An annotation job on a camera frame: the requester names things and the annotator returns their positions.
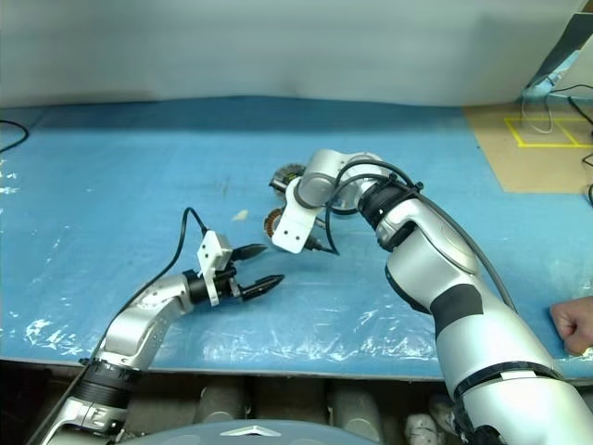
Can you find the grey rounded cylinder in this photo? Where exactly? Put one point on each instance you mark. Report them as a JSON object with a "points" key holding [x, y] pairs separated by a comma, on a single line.
{"points": [[222, 401], [357, 410]]}

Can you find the grey robot torso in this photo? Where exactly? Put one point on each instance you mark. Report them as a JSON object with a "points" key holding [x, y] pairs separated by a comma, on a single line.
{"points": [[259, 435]]}

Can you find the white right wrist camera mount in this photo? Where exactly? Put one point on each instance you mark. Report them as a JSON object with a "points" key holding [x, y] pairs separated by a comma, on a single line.
{"points": [[292, 232]]}

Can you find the silver spoked rotor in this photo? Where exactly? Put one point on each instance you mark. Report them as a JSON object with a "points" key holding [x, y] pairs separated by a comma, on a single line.
{"points": [[346, 204]]}

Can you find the motor housing with copper windings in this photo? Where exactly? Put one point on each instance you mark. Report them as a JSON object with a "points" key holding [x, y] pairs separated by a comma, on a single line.
{"points": [[271, 223]]}

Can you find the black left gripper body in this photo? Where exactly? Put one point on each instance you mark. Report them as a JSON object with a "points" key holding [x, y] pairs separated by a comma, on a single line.
{"points": [[227, 287]]}

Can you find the small tan paper scrap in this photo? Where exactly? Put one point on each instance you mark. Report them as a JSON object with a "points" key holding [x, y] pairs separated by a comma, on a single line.
{"points": [[241, 215]]}

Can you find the grey finned motor lid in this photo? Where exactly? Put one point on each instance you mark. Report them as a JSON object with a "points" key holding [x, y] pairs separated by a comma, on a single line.
{"points": [[289, 172]]}

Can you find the blue plastic table cover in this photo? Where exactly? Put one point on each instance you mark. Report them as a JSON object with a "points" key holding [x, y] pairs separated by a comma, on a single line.
{"points": [[116, 176]]}

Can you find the light blue stand foot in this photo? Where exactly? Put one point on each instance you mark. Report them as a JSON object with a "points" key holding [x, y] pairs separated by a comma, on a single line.
{"points": [[539, 85]]}

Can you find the brown cardboard sheet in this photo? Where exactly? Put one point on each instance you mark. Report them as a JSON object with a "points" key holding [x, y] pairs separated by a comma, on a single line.
{"points": [[542, 171]]}

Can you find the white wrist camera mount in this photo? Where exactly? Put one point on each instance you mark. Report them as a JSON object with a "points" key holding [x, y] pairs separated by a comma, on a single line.
{"points": [[213, 248], [292, 232]]}

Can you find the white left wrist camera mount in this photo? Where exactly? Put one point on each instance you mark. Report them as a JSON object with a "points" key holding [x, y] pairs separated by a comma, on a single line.
{"points": [[213, 248]]}

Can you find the person's bare hand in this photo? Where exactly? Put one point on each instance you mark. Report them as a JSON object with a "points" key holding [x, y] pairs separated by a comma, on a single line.
{"points": [[572, 324]]}

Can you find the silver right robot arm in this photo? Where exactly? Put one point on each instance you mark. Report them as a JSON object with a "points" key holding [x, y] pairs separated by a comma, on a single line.
{"points": [[463, 278]]}

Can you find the white crumpled object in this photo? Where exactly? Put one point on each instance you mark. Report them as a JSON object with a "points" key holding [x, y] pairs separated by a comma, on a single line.
{"points": [[424, 424]]}

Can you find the dark slanted stand panel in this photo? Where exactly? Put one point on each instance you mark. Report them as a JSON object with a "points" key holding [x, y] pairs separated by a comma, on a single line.
{"points": [[560, 46]]}

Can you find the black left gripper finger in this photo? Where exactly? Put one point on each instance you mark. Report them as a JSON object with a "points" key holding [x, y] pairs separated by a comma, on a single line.
{"points": [[264, 286], [250, 251]]}

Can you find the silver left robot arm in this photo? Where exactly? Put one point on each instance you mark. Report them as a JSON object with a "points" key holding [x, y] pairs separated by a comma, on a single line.
{"points": [[139, 320]]}

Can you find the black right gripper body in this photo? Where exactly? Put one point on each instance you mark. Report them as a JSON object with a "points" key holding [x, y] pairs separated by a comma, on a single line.
{"points": [[310, 242]]}

